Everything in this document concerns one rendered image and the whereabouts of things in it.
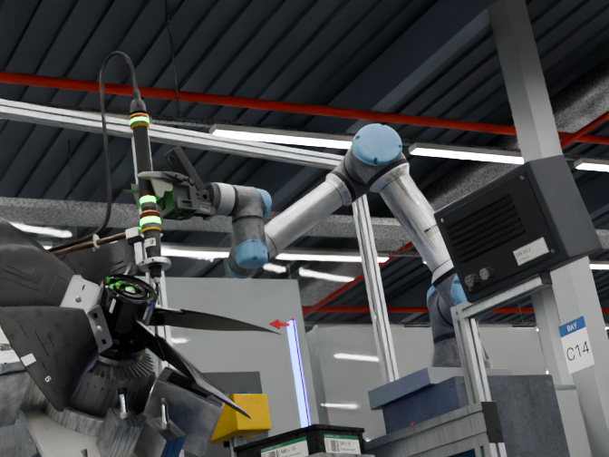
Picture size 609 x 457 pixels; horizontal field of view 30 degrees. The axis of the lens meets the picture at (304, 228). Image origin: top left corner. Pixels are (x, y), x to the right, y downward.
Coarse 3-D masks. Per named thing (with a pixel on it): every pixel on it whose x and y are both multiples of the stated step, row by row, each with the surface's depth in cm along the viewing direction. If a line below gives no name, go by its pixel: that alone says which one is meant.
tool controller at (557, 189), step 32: (544, 160) 205; (480, 192) 212; (512, 192) 206; (544, 192) 202; (576, 192) 208; (448, 224) 218; (480, 224) 212; (512, 224) 207; (544, 224) 202; (576, 224) 204; (480, 256) 213; (512, 256) 208; (544, 256) 203; (576, 256) 201; (480, 288) 215
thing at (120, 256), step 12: (120, 240) 266; (84, 252) 265; (96, 252) 264; (108, 252) 262; (120, 252) 260; (132, 252) 259; (72, 264) 263; (84, 264) 261; (96, 264) 260; (108, 264) 258; (120, 264) 255; (132, 264) 254; (84, 276) 258; (96, 276) 256; (132, 276) 249
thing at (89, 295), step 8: (72, 280) 239; (80, 280) 239; (72, 288) 238; (80, 288) 238; (88, 288) 239; (96, 288) 239; (64, 296) 237; (72, 296) 238; (80, 296) 238; (88, 296) 238; (96, 296) 239; (64, 304) 237; (72, 304) 237; (80, 304) 237; (88, 304) 238
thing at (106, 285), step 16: (112, 288) 235; (144, 288) 240; (96, 304) 235; (128, 304) 231; (144, 304) 232; (112, 320) 232; (128, 320) 232; (144, 320) 235; (112, 336) 235; (128, 336) 236; (112, 352) 233; (128, 352) 235; (144, 352) 240
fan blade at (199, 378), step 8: (160, 344) 230; (168, 344) 224; (168, 352) 230; (176, 352) 221; (168, 360) 235; (176, 360) 230; (184, 360) 219; (176, 368) 235; (184, 368) 230; (192, 368) 218; (192, 376) 231; (200, 376) 217; (200, 384) 212; (208, 384) 216; (208, 392) 232; (216, 392) 215; (224, 400) 228; (240, 408) 222; (248, 416) 227
